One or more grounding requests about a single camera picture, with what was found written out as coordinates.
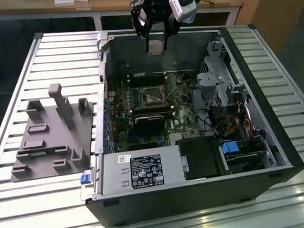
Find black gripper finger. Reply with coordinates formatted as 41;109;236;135
162;15;182;52
130;0;152;55

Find silver CPU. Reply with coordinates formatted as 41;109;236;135
148;39;165;56

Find black empty RAM slot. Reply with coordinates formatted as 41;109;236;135
132;107;174;112
127;81;166;87
132;105;174;110
132;109;174;114
127;70;166;77
127;74;166;80
127;77;166;84

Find CPU socket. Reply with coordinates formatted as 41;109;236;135
140;86;165;107

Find wooden desk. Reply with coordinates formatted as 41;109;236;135
0;0;245;35

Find metal drive cage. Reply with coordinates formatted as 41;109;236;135
194;39;250;111

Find green motherboard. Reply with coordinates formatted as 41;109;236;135
104;71;204;153

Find black graphics card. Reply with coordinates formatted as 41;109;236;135
133;114;166;134

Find brown wooden cabinet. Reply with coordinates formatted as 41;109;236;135
249;0;304;55

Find black disk bay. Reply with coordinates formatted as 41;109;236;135
175;136;223;181

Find blue disk carrier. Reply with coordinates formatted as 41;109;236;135
221;140;244;159

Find grey parts rack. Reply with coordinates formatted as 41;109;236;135
6;81;98;184

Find grey power supply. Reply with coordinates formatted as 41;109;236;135
92;146;189;197

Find blue case latch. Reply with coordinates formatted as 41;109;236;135
79;170;91;185

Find green RAM stick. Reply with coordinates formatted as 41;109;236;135
17;148;69;157

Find black open PC case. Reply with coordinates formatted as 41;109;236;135
79;22;304;228

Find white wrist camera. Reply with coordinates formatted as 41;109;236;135
168;0;198;26

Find black cable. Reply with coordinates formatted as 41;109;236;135
193;105;227;140

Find orange yellow power wires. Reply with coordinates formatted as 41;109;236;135
223;114;255;142

